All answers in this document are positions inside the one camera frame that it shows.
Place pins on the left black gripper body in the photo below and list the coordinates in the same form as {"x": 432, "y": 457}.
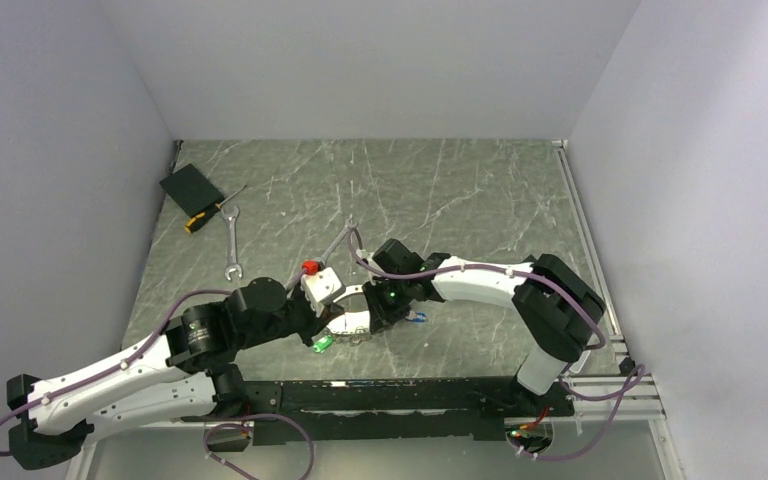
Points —
{"x": 300, "y": 317}

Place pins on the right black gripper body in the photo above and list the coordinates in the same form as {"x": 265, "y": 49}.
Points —
{"x": 389, "y": 300}

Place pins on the green key tag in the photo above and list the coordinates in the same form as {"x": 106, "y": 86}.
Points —
{"x": 321, "y": 345}

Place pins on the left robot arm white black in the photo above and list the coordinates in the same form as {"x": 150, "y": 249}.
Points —
{"x": 184, "y": 368}

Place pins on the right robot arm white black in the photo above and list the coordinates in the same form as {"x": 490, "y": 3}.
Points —
{"x": 560, "y": 310}

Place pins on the long silver wrench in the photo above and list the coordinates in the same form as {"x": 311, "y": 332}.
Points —
{"x": 233, "y": 269}

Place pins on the short silver wrench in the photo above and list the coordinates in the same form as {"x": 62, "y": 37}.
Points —
{"x": 349, "y": 225}

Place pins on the yellow black screwdriver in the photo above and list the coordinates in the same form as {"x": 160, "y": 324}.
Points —
{"x": 198, "y": 221}

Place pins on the black box left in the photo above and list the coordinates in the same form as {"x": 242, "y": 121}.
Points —
{"x": 191, "y": 190}

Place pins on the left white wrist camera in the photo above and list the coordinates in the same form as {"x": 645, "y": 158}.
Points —
{"x": 321, "y": 285}

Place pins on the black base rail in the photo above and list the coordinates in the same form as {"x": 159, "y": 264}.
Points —
{"x": 480, "y": 408}

